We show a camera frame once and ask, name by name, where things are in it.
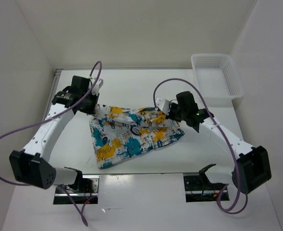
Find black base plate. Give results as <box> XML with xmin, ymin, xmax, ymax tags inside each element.
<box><xmin>183</xmin><ymin>173</ymin><xmax>225</xmax><ymax>203</ymax></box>
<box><xmin>53</xmin><ymin>176</ymin><xmax>100</xmax><ymax>205</ymax></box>

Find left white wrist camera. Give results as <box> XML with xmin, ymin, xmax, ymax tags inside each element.
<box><xmin>90</xmin><ymin>78</ymin><xmax>103</xmax><ymax>96</ymax></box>

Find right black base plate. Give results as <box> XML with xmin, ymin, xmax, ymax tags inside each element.
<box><xmin>183</xmin><ymin>173</ymin><xmax>225</xmax><ymax>203</ymax></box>

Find aluminium table edge rail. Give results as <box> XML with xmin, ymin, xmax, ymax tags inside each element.
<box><xmin>37</xmin><ymin>68</ymin><xmax>63</xmax><ymax>122</ymax></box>

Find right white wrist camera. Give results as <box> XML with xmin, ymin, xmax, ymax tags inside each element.
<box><xmin>155</xmin><ymin>97</ymin><xmax>170</xmax><ymax>115</ymax></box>

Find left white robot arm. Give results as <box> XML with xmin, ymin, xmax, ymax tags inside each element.
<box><xmin>9</xmin><ymin>76</ymin><xmax>103</xmax><ymax>193</ymax></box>

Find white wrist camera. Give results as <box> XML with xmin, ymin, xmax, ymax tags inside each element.
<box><xmin>155</xmin><ymin>97</ymin><xmax>170</xmax><ymax>115</ymax></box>
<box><xmin>90</xmin><ymin>78</ymin><xmax>103</xmax><ymax>96</ymax></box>

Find colourful printed shorts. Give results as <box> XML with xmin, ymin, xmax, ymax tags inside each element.
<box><xmin>89</xmin><ymin>104</ymin><xmax>185</xmax><ymax>169</ymax></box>

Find white plastic mesh basket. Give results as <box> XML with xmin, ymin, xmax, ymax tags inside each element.
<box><xmin>191</xmin><ymin>53</ymin><xmax>244</xmax><ymax>106</ymax></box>

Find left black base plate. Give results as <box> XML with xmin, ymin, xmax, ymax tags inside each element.
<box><xmin>53</xmin><ymin>176</ymin><xmax>100</xmax><ymax>205</ymax></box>

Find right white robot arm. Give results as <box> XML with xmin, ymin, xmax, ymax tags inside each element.
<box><xmin>167</xmin><ymin>91</ymin><xmax>272</xmax><ymax>194</ymax></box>

